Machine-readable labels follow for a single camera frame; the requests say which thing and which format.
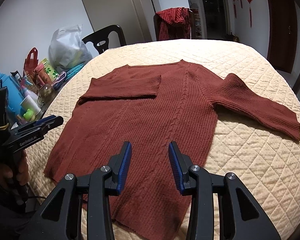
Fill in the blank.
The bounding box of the rust red knit sweater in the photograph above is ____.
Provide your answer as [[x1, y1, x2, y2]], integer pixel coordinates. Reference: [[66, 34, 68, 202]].
[[44, 61, 300, 239]]

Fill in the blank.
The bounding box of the left hand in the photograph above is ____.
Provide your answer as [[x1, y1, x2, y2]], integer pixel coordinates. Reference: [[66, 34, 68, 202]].
[[0, 151, 29, 189]]

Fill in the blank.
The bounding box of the green toy bottle cap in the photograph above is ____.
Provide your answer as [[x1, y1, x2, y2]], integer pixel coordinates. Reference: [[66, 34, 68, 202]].
[[23, 109, 36, 122]]

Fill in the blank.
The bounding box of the white bottle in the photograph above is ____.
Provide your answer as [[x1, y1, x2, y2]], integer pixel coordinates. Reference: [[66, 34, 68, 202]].
[[20, 95, 41, 115]]

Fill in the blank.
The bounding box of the glass jar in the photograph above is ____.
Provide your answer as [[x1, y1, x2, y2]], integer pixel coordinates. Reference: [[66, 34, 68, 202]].
[[38, 84, 56, 105]]

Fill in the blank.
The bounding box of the blue thermos jug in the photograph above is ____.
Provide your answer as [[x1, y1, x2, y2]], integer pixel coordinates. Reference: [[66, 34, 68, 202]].
[[0, 72, 25, 122]]

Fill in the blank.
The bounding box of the green patterned package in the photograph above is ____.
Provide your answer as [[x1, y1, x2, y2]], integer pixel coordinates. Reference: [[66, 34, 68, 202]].
[[41, 58, 59, 82]]

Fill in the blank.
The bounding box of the cream quilted bed cover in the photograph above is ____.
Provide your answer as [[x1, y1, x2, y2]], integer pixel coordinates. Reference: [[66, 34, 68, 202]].
[[26, 40, 300, 239]]

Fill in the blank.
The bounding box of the pink bottle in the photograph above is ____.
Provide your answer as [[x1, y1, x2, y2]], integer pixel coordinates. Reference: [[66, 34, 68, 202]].
[[34, 63, 52, 85]]

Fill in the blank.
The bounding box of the teal knitted item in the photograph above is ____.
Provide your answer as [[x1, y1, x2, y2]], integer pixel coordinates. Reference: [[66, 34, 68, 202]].
[[66, 63, 85, 81]]

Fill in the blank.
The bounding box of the red gift bag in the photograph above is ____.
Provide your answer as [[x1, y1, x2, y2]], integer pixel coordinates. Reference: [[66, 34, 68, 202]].
[[23, 47, 38, 75]]

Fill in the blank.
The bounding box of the white plastic bag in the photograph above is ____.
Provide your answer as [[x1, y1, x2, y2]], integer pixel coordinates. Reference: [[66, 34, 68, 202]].
[[49, 24, 93, 73]]

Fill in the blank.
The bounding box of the dark wooden chair left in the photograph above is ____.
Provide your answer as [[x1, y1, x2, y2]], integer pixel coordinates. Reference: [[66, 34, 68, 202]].
[[82, 25, 127, 54]]

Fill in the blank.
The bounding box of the grey wardrobe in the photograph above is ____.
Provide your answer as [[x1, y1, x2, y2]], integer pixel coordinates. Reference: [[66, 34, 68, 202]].
[[82, 0, 156, 44]]

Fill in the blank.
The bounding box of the red checkered garment on chair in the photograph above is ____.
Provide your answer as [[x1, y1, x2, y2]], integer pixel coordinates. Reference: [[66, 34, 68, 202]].
[[155, 7, 192, 41]]

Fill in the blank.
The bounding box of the dark wooden door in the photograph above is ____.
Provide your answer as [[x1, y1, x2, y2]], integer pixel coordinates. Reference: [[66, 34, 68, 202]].
[[267, 0, 298, 74]]

